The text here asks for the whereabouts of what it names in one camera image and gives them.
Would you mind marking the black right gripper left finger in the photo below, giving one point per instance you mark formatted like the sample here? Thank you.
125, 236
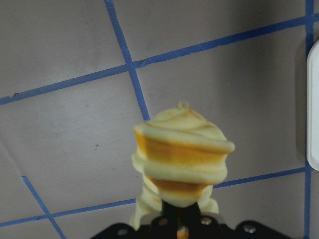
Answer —
123, 231

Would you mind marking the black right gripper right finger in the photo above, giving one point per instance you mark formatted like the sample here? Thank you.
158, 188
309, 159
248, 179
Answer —
252, 230

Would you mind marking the yellow sliced bread loaf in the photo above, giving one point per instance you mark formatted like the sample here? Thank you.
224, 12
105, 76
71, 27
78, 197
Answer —
181, 156

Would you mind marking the white rectangular tray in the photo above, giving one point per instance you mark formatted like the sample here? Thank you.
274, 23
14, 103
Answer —
313, 107

